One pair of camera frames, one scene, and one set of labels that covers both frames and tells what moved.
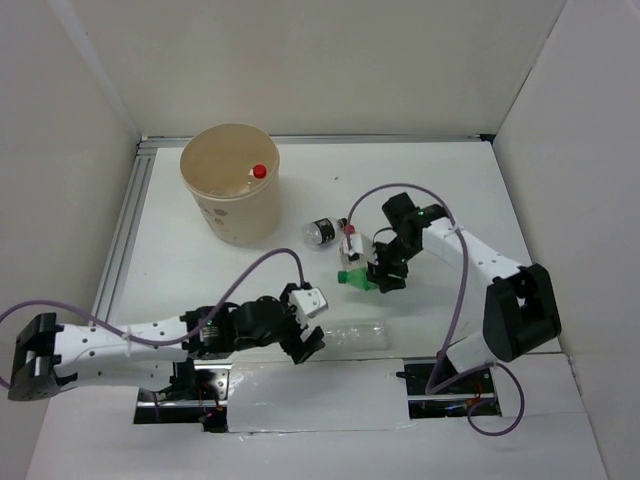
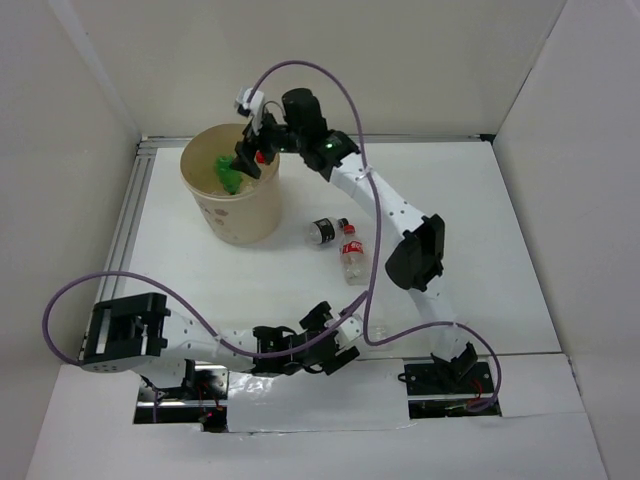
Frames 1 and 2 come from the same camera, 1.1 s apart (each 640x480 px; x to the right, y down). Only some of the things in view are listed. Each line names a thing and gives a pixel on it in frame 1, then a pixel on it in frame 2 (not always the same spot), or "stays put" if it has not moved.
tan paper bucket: x=233 y=174 stays put
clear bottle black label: x=323 y=231 stays put
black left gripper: x=311 y=344 -> x=317 y=317
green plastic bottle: x=357 y=277 -> x=229 y=178
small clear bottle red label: x=346 y=263 stays put
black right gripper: x=379 y=275 -> x=246 y=160
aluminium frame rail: x=133 y=178 stays put
